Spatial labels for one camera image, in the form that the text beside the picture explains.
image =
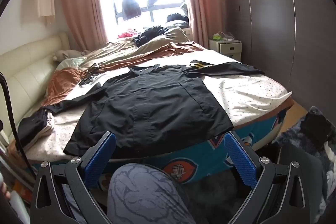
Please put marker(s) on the white nightstand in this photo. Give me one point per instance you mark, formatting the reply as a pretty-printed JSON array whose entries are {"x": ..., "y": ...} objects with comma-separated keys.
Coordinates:
[{"x": 228, "y": 49}]

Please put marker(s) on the black cloth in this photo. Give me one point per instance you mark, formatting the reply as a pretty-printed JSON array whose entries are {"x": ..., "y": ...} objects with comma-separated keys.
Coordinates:
[{"x": 316, "y": 129}]

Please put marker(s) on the white floral bedsheet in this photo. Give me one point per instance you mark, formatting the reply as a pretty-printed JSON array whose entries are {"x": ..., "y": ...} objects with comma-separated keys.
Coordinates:
[{"x": 249, "y": 92}]

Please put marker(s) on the beige plush toy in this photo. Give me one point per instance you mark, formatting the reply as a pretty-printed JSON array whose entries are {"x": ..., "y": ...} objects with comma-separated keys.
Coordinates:
[{"x": 68, "y": 54}]

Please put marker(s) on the pale pillow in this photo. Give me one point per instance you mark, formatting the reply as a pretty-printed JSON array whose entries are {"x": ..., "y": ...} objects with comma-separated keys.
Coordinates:
[{"x": 71, "y": 64}]

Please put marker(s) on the black jacket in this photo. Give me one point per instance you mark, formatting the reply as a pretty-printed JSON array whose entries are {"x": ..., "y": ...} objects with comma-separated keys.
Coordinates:
[{"x": 152, "y": 106}]

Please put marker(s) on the crumpled black clothes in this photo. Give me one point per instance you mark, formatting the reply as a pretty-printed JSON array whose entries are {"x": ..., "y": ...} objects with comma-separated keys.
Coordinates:
[{"x": 151, "y": 33}]

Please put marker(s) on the pink cloth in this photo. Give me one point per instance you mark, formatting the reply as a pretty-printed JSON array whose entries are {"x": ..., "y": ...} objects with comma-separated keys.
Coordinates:
[{"x": 125, "y": 35}]

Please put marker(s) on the pile of clothes on floor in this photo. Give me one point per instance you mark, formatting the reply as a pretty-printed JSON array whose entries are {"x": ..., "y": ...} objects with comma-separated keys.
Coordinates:
[{"x": 291, "y": 134}]

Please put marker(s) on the dark clothes pile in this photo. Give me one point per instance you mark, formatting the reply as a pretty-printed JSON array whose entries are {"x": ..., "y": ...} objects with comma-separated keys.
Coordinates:
[{"x": 178, "y": 20}]

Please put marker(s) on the green item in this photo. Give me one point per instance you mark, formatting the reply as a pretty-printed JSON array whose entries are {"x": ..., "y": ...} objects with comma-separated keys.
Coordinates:
[{"x": 216, "y": 36}]

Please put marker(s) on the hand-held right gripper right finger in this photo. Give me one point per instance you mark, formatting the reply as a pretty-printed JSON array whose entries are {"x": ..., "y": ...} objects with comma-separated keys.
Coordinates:
[{"x": 240, "y": 158}]

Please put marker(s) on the brown blanket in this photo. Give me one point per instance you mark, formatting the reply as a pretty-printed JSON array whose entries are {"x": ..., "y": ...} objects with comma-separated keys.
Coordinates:
[{"x": 65, "y": 82}]

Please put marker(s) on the beige duvet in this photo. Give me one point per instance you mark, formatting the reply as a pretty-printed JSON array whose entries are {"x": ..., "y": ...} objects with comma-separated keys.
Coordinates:
[{"x": 157, "y": 40}]

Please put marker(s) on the teal printed bed cover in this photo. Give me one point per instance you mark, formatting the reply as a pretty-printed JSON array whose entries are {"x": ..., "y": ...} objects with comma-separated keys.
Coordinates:
[{"x": 249, "y": 129}]

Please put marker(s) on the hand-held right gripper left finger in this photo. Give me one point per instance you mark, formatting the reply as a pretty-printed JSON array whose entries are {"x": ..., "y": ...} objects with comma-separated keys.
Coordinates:
[{"x": 103, "y": 158}]

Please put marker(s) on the folded black garment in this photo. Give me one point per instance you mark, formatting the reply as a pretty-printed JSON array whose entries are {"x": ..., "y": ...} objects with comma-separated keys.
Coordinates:
[{"x": 31, "y": 125}]

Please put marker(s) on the bed with cream headboard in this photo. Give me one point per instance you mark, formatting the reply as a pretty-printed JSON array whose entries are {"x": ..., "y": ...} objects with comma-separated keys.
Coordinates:
[{"x": 23, "y": 74}]

